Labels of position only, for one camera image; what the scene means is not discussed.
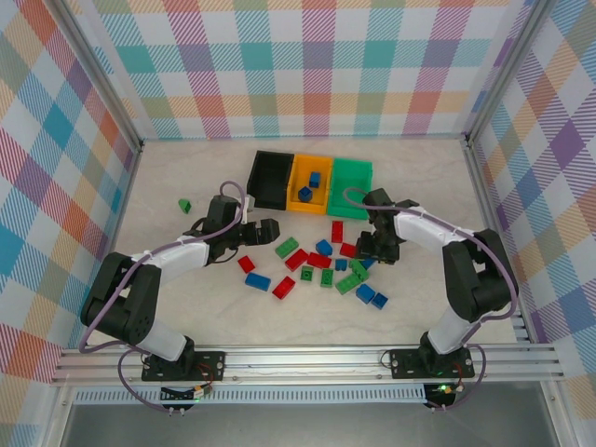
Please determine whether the orange plastic bin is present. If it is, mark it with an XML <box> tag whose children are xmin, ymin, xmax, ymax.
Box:
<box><xmin>285</xmin><ymin>153</ymin><xmax>334</xmax><ymax>216</ymax></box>

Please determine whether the black plastic bin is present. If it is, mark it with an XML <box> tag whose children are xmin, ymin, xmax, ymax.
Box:
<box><xmin>246</xmin><ymin>149</ymin><xmax>296</xmax><ymax>211</ymax></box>

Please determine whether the green plastic bin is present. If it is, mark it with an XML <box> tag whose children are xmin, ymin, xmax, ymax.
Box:
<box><xmin>325</xmin><ymin>156</ymin><xmax>374</xmax><ymax>221</ymax></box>

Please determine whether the small black controller board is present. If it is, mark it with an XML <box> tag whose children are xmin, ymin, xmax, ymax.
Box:
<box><xmin>424</xmin><ymin>381</ymin><xmax>467</xmax><ymax>413</ymax></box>
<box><xmin>160</xmin><ymin>385</ymin><xmax>215</xmax><ymax>404</ymax></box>

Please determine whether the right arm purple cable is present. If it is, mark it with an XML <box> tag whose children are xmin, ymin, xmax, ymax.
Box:
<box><xmin>343</xmin><ymin>187</ymin><xmax>521</xmax><ymax>414</ymax></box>

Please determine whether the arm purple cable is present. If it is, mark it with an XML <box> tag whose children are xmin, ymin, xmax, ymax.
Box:
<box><xmin>343</xmin><ymin>187</ymin><xmax>521</xmax><ymax>414</ymax></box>
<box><xmin>78</xmin><ymin>181</ymin><xmax>248</xmax><ymax>414</ymax></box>

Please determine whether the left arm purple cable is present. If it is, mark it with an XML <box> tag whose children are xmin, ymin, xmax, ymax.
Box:
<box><xmin>78</xmin><ymin>181</ymin><xmax>248</xmax><ymax>414</ymax></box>

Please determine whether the aluminium back rail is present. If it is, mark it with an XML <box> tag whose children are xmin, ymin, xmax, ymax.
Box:
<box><xmin>139</xmin><ymin>134</ymin><xmax>471</xmax><ymax>143</ymax></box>

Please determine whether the aluminium side rail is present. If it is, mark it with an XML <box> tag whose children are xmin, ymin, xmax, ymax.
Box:
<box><xmin>81</xmin><ymin>139</ymin><xmax>144</xmax><ymax>350</ymax></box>
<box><xmin>463</xmin><ymin>134</ymin><xmax>535</xmax><ymax>348</ymax></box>

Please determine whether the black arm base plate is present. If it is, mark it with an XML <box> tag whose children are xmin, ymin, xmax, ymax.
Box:
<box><xmin>388</xmin><ymin>347</ymin><xmax>476</xmax><ymax>379</ymax></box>
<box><xmin>142</xmin><ymin>349</ymin><xmax>227</xmax><ymax>383</ymax></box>

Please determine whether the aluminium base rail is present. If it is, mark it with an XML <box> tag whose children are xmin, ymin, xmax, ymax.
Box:
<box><xmin>50</xmin><ymin>343</ymin><xmax>565</xmax><ymax>387</ymax></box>

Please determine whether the white slotted cable duct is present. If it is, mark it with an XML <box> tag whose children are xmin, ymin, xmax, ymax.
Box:
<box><xmin>73</xmin><ymin>383</ymin><xmax>427</xmax><ymax>406</ymax></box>

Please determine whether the aluminium frame post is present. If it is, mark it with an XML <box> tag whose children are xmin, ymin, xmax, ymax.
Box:
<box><xmin>464</xmin><ymin>0</ymin><xmax>558</xmax><ymax>150</ymax></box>
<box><xmin>54</xmin><ymin>0</ymin><xmax>144</xmax><ymax>153</ymax></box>

